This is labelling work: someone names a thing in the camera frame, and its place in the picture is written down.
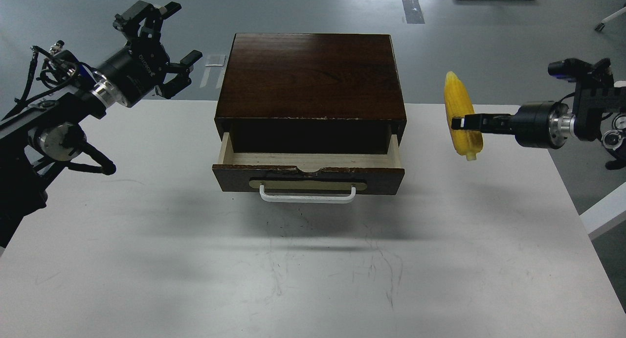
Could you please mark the yellow corn cob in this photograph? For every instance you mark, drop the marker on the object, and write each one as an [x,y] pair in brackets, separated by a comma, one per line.
[458,104]

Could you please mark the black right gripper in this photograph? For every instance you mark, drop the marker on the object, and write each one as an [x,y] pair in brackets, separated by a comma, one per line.
[545,124]

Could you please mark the white chair leg with caster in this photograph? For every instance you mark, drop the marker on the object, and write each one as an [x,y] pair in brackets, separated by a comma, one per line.
[600,26]

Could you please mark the white furniture edge right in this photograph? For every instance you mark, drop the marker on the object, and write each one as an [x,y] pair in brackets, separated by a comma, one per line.
[606,214]

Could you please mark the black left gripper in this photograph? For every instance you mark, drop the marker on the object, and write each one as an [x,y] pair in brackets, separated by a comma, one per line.
[141,65]

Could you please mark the wooden drawer with white handle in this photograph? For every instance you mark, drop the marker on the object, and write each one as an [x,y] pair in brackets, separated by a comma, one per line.
[309,178]

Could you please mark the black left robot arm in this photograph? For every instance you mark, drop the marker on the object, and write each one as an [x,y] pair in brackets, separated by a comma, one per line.
[41,136]

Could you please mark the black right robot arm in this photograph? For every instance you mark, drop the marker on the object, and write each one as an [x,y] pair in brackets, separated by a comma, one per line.
[596,113]

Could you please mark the dark wooden drawer box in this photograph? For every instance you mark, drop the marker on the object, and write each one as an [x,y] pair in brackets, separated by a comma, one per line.
[330,93]

